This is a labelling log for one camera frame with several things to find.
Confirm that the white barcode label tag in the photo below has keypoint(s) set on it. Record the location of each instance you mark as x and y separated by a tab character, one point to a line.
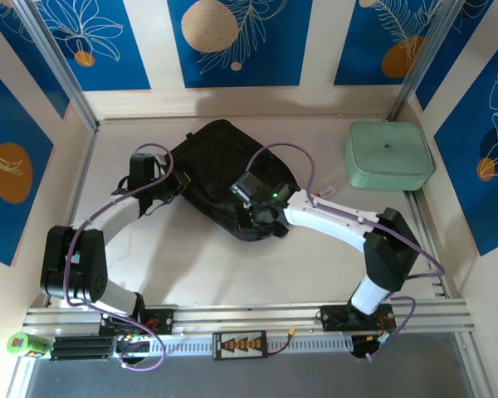
328	191

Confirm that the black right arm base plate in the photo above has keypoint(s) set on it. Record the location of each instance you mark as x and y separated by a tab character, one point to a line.
336	319

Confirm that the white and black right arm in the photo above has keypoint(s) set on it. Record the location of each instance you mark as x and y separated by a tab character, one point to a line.
328	215

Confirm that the green drink can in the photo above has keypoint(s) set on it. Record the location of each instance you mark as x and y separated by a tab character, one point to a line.
25	343

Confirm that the black ribbed battery box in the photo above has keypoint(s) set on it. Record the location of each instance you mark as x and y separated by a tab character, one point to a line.
81	348

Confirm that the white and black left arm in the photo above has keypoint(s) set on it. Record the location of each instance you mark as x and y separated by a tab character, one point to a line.
79	265

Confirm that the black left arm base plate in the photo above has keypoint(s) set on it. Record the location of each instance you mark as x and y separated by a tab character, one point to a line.
162	321

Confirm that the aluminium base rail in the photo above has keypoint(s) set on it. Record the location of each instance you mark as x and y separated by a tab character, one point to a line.
240	315

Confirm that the black power distribution board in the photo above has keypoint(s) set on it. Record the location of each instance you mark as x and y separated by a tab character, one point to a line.
240	345

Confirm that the black backpack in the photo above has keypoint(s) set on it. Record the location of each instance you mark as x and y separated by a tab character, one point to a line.
216	157

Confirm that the aluminium corner post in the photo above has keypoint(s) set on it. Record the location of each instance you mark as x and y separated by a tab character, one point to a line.
423	58
58	66

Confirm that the mint green zip case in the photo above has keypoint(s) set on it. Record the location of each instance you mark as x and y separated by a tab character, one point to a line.
386	161

